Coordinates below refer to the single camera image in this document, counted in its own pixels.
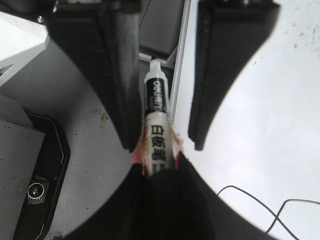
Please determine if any white black whiteboard marker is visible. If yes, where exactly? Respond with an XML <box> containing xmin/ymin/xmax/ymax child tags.
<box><xmin>143</xmin><ymin>56</ymin><xmax>175</xmax><ymax>176</ymax></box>

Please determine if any white box corner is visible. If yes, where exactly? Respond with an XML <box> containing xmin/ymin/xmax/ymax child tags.
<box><xmin>0</xmin><ymin>12</ymin><xmax>50</xmax><ymax>85</ymax></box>

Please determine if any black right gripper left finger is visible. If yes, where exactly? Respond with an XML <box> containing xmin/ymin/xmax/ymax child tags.
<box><xmin>45</xmin><ymin>0</ymin><xmax>142</xmax><ymax>152</ymax></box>

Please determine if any grey cabinet panel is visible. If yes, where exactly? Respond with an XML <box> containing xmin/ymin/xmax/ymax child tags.
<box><xmin>139</xmin><ymin>0</ymin><xmax>185</xmax><ymax>69</ymax></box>

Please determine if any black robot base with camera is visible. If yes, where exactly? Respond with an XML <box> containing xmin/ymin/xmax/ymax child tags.
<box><xmin>13</xmin><ymin>112</ymin><xmax>71</xmax><ymax>240</ymax></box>

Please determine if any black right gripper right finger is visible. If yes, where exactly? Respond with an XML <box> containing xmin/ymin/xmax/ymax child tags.
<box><xmin>188</xmin><ymin>0</ymin><xmax>281</xmax><ymax>151</ymax></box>

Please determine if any white glossy whiteboard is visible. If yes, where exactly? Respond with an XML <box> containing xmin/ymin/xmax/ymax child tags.
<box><xmin>174</xmin><ymin>0</ymin><xmax>320</xmax><ymax>240</ymax></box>

